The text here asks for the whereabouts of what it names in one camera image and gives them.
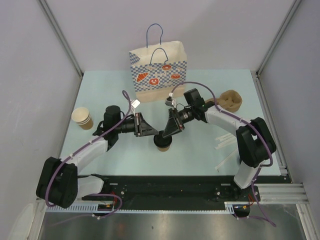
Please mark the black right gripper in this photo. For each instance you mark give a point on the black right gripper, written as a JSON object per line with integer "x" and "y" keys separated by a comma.
{"x": 173, "y": 126}

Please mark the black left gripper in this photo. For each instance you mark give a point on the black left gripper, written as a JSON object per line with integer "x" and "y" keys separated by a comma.
{"x": 141, "y": 128}

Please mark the single black cup lid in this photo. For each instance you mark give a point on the single black cup lid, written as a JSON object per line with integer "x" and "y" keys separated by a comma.
{"x": 159, "y": 139}

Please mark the single brown paper cup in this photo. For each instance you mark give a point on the single brown paper cup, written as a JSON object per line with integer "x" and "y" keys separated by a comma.
{"x": 163, "y": 147}

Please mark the blue checkered paper bag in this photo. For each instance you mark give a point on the blue checkered paper bag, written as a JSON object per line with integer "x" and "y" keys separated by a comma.
{"x": 158, "y": 68}

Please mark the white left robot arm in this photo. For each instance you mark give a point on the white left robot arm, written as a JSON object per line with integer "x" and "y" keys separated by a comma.
{"x": 82, "y": 155}

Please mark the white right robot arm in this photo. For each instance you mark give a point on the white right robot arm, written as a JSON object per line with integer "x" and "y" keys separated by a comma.
{"x": 255, "y": 143}

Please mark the white wrapped straw back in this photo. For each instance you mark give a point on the white wrapped straw back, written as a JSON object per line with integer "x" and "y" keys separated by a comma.
{"x": 228, "y": 135}

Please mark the white wrapped straw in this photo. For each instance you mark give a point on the white wrapped straw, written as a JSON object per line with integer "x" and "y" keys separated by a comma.
{"x": 226, "y": 139}
{"x": 231, "y": 155}
{"x": 225, "y": 144}
{"x": 228, "y": 135}

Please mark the white wrapped straw front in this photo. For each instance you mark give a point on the white wrapped straw front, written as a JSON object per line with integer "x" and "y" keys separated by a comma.
{"x": 231, "y": 155}

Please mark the stack of brown paper cups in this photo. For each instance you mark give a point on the stack of brown paper cups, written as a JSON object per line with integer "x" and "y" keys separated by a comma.
{"x": 82, "y": 117}

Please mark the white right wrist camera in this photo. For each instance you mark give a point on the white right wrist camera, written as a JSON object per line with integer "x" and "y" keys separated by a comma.
{"x": 170, "y": 101}

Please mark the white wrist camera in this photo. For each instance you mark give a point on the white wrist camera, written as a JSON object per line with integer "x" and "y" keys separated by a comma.
{"x": 170, "y": 101}
{"x": 135, "y": 103}

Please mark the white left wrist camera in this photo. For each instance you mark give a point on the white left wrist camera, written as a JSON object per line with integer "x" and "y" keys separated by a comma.
{"x": 135, "y": 103}

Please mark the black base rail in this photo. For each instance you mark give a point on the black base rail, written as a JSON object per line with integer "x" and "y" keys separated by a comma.
{"x": 153, "y": 193}

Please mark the aluminium frame rail right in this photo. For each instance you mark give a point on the aluminium frame rail right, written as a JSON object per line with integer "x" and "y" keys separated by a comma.
{"x": 285, "y": 193}

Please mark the aluminium frame post right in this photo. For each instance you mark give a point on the aluminium frame post right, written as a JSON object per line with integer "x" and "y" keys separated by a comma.
{"x": 279, "y": 35}

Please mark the aluminium frame post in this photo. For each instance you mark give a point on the aluminium frame post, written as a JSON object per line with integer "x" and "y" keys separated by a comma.
{"x": 279, "y": 35}
{"x": 55, "y": 26}

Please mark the aluminium frame post left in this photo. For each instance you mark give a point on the aluminium frame post left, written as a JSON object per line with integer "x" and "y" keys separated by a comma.
{"x": 55, "y": 26}

